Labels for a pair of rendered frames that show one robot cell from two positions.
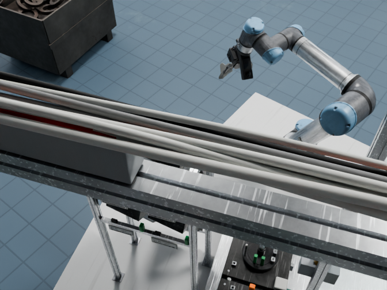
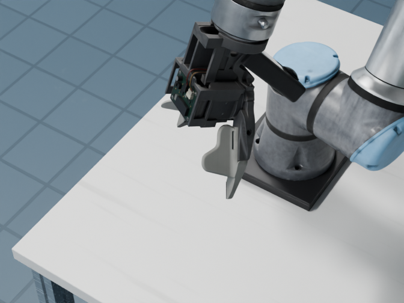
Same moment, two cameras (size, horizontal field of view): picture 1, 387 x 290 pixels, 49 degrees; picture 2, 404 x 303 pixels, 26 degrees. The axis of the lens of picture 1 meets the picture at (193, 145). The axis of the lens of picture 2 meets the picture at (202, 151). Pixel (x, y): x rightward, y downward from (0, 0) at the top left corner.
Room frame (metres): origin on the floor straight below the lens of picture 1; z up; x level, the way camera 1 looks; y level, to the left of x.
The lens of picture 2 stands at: (1.61, 0.56, 2.07)
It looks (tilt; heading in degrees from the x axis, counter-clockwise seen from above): 47 degrees down; 265
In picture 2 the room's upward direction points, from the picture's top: straight up
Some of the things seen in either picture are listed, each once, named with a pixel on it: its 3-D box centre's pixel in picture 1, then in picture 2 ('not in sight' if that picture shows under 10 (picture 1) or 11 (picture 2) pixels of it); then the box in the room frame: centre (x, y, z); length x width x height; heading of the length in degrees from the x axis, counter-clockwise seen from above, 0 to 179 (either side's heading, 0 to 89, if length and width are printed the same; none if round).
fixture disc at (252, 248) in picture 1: (260, 254); not in sight; (0.77, -0.25, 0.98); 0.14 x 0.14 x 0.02
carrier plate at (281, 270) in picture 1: (260, 256); not in sight; (0.77, -0.25, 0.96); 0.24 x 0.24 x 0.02; 71
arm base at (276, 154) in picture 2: not in sight; (296, 131); (1.33, -0.53, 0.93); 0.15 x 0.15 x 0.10
